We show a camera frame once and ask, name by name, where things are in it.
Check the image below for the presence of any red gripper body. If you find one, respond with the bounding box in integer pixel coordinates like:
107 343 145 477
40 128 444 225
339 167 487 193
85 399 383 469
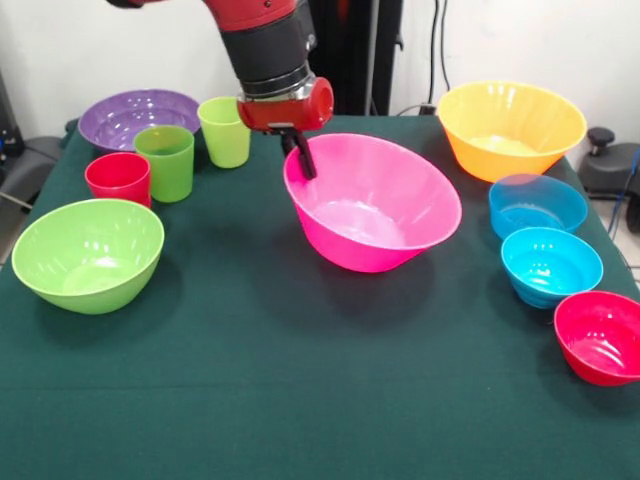
236 75 335 134

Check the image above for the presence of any pink bowl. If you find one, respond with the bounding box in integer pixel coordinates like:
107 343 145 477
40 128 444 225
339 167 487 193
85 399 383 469
283 132 463 274

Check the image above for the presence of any red cup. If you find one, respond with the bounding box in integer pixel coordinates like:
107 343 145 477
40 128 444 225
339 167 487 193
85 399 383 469
84 152 153 210

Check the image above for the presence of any light green cup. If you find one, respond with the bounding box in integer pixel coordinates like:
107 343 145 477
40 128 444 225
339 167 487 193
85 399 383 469
196 96 252 169

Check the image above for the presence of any dark green cup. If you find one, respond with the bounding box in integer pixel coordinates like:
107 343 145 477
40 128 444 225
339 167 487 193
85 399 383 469
133 125 196 204

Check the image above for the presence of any purple bowl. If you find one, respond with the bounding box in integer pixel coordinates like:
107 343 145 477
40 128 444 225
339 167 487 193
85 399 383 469
77 88 202 155

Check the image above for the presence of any orange bowl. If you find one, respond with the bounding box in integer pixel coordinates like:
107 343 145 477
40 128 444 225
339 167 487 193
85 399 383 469
437 80 589 184

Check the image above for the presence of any dark green table cloth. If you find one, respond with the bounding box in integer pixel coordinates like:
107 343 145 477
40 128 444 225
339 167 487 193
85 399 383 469
0 114 640 480

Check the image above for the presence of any translucent blue bowl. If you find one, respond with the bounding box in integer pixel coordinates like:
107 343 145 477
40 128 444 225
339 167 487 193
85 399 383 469
488 173 590 241

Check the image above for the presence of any green bowl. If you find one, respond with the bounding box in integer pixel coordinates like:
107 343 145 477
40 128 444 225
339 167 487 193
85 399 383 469
10 198 166 316

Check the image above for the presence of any turquoise bowl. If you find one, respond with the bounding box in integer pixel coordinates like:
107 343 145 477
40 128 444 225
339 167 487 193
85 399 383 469
500 226 605 310

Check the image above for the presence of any red bowl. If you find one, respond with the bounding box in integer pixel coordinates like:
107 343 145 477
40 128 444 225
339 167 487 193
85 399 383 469
553 290 640 387

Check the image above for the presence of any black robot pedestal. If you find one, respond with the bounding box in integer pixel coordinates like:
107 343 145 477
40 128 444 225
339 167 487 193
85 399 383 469
230 0 405 117

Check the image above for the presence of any black wall cable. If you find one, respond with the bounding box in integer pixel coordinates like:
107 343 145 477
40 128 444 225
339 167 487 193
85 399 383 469
430 0 451 96

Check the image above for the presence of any dark grey pedestal leg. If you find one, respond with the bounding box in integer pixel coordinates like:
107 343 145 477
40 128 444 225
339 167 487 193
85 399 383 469
0 135 64 211
579 127 640 201

